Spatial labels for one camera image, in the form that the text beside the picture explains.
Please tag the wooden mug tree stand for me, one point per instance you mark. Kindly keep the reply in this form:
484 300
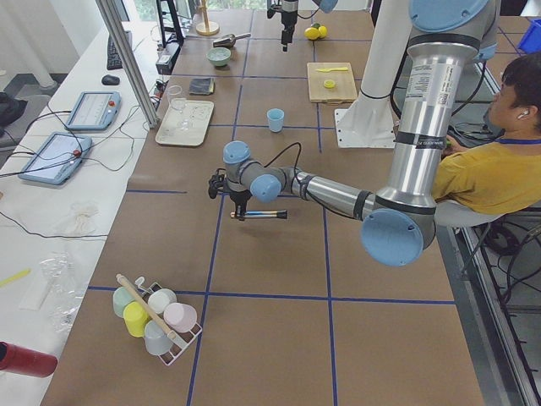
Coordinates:
206 27

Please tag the black tripod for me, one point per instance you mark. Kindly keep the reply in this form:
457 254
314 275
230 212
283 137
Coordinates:
172 34

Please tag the cream bear serving tray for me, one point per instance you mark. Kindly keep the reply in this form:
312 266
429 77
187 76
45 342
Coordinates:
198 113

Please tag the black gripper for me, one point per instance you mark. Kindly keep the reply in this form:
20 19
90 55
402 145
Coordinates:
289 14
239 195

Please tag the folded grey cloth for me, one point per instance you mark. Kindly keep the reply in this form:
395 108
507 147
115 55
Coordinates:
202 86

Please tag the upper blue teach pendant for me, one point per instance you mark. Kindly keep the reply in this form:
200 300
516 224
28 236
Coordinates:
94 111

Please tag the wooden cutting board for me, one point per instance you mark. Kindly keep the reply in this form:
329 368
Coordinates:
345 91

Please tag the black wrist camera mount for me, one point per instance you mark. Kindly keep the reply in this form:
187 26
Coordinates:
273 7
217 183

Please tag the white wire cup rack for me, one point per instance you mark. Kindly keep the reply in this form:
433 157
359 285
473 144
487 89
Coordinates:
181 340

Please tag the mint green cup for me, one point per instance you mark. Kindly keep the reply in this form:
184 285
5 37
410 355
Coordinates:
121 298

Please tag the white chair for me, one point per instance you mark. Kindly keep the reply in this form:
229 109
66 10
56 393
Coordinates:
451 214

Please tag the black keyboard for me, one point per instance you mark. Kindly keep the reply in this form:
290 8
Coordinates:
114 60

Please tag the blue teach pendant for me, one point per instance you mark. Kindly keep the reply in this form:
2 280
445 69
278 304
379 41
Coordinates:
57 159
94 111

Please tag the metal ice scoop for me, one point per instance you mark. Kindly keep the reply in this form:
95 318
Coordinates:
229 41

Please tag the light blue plastic cup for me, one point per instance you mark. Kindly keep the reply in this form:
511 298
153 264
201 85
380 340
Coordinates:
275 119

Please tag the yellow plastic knife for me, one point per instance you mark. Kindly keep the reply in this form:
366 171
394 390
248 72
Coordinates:
333 69

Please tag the yellow cup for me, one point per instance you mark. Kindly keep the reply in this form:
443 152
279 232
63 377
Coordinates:
135 318

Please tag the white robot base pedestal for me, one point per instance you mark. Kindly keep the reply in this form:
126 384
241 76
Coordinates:
368 122

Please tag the person in yellow shirt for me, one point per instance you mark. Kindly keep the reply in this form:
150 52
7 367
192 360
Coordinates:
502 176

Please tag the red bottle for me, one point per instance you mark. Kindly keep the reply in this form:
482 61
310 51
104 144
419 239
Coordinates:
26 361

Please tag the clear wine glass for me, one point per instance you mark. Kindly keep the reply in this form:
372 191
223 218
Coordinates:
177 102

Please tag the aluminium frame post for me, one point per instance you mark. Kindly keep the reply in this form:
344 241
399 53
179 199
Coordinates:
115 28

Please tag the pink cup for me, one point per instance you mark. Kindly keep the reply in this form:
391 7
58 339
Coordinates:
180 317

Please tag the clear plastic bag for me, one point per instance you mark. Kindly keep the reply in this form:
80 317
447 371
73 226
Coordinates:
64 292

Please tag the green bowl of ice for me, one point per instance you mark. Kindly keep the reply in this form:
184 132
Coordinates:
219 56

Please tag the white cup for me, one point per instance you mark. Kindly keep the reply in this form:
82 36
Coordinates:
160 299

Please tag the lower blue teach pendant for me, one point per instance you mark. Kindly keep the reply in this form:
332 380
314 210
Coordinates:
57 159

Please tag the yellow lemon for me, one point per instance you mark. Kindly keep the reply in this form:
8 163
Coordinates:
312 33
322 31

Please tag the grey blue cup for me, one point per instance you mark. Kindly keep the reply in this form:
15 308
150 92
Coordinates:
156 341

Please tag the black computer mouse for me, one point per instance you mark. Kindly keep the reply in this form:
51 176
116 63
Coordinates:
110 80

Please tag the steel muddler black tip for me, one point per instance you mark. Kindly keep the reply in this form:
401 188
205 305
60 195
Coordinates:
259 215

